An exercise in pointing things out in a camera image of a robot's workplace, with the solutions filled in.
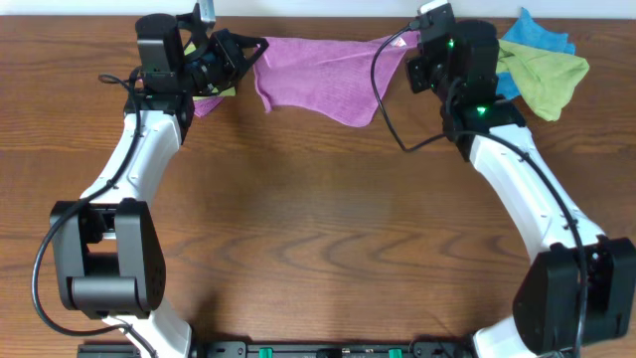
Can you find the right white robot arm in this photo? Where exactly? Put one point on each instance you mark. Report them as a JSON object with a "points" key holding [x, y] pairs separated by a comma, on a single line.
{"points": [[580, 286]]}

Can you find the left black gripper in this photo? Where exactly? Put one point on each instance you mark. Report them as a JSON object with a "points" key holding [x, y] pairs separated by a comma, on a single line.
{"points": [[229, 45]]}

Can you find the crumpled green cloth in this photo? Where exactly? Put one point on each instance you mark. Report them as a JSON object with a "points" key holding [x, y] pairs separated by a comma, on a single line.
{"points": [[545, 80]]}

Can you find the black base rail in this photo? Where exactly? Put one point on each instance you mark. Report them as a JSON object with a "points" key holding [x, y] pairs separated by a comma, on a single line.
{"points": [[426, 348]]}

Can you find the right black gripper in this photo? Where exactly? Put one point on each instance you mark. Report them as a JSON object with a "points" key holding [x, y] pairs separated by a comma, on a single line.
{"points": [[415, 81]]}

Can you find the crumpled blue cloth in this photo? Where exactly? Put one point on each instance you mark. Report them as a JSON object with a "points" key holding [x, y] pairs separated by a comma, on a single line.
{"points": [[527, 32]]}

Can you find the folded green cloth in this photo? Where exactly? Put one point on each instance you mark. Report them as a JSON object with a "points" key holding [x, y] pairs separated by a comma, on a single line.
{"points": [[227, 92]]}

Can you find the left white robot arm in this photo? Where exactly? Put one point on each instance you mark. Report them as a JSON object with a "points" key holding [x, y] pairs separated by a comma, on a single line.
{"points": [[109, 262]]}

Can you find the purple microfiber cloth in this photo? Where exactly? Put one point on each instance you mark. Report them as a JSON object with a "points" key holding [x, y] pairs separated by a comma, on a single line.
{"points": [[339, 79]]}

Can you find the folded purple cloth underneath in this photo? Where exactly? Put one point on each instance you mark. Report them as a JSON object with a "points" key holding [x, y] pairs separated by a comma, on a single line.
{"points": [[208, 104]]}

